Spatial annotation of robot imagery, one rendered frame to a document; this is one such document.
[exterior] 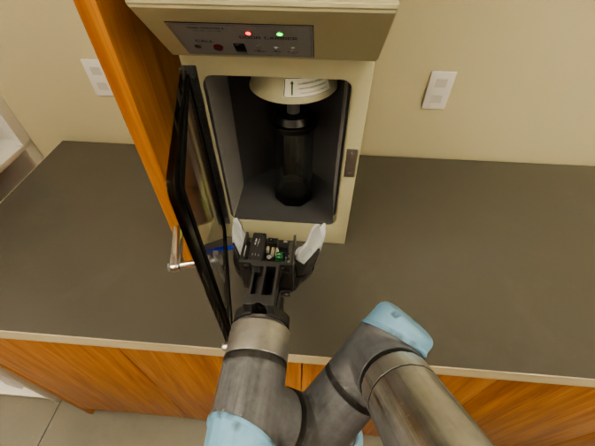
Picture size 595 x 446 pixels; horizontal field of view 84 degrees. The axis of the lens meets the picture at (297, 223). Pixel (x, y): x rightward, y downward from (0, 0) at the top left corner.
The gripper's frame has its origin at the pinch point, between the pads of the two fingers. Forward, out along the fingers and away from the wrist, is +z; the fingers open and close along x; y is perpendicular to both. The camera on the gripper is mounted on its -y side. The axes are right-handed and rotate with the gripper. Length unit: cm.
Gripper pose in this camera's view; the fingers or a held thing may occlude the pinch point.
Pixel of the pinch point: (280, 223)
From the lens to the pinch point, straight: 56.9
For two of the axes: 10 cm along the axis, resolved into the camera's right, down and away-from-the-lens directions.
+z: 0.8, -7.3, 6.8
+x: -10.0, -0.6, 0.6
